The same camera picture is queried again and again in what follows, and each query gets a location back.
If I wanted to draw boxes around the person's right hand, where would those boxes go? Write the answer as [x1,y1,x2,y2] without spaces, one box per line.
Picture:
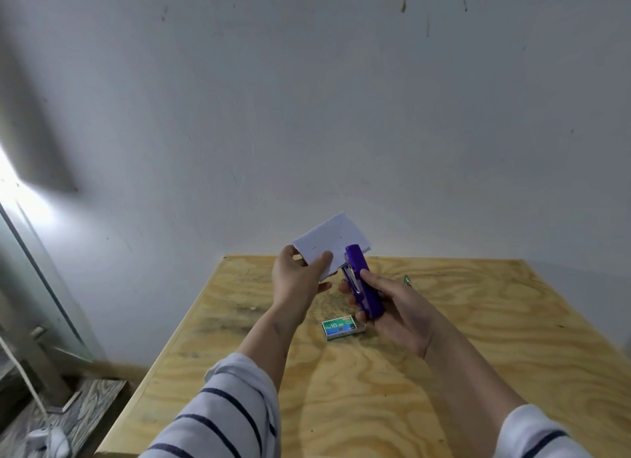
[339,269,443,360]

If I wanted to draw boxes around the person's left hand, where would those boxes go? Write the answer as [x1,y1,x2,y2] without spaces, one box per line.
[270,245,334,325]

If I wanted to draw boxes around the purple stapler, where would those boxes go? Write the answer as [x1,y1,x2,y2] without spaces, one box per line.
[341,244,386,321]

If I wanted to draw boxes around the white paper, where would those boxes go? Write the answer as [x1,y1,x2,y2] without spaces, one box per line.
[292,212,372,282]

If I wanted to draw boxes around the person's right forearm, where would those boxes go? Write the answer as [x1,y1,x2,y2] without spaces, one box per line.
[424,320,595,458]

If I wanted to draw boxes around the person's left forearm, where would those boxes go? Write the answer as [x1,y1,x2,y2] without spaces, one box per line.
[139,306,307,458]

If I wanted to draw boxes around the green staple box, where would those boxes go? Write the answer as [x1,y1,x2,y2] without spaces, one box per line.
[321,315,367,342]

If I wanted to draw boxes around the glass door panel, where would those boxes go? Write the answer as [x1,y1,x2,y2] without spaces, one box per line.
[0,201,95,366]

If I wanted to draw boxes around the white plug adapter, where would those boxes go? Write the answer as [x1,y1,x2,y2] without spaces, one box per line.
[25,425,71,458]

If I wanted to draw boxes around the grey metal door frame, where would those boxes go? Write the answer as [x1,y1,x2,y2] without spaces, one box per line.
[0,285,83,414]

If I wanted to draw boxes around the white cable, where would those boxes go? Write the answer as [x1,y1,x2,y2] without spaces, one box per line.
[0,334,51,426]

